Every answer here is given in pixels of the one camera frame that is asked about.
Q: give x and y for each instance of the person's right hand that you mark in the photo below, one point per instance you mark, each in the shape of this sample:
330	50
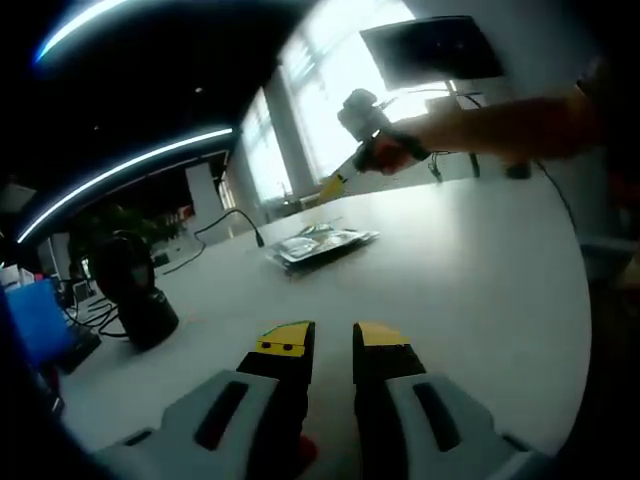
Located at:
397	152

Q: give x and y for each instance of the black flat box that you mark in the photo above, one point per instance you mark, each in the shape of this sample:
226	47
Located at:
82	350

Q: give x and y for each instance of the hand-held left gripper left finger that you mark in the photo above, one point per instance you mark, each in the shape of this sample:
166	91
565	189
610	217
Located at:
265	410

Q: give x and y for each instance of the white square pillar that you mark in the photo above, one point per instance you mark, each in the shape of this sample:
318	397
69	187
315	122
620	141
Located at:
205	200

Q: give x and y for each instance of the black wall monitor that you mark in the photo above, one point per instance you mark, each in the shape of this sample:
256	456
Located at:
430	50

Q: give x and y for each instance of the stack of sheet goods packets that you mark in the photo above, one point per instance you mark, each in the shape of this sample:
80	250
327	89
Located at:
320	247

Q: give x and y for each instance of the green potted plant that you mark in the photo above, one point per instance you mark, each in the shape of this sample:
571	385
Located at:
125	220

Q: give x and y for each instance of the person's left hand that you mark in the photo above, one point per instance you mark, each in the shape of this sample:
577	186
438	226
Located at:
308	450

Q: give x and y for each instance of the black round barcode scanner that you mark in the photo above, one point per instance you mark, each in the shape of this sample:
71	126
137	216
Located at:
145	315

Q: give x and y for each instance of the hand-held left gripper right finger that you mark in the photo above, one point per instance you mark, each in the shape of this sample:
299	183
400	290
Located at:
395	415

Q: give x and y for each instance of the long ceiling light strip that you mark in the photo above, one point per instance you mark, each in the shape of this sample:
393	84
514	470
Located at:
65	30
150	153

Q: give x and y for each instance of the blue plastic box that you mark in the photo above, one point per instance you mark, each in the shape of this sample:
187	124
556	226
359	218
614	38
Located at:
35	320

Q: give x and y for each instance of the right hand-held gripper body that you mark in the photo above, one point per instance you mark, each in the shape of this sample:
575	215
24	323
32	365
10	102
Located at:
365	117

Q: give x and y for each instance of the white table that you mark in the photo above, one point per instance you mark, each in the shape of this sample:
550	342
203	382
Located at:
450	275

